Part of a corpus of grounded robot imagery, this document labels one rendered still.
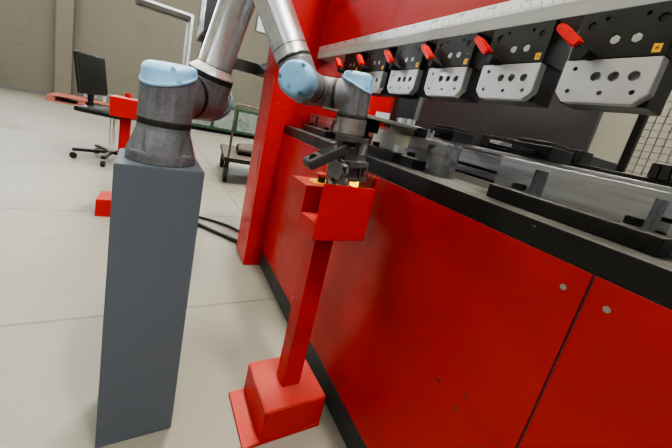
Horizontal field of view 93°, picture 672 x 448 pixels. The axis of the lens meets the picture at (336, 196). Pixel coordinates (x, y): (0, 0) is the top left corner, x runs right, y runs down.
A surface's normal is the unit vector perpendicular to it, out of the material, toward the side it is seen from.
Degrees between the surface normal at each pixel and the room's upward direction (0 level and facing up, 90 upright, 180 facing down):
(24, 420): 0
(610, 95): 90
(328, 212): 90
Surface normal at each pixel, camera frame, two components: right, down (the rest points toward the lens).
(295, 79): -0.20, 0.18
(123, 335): 0.48, 0.30
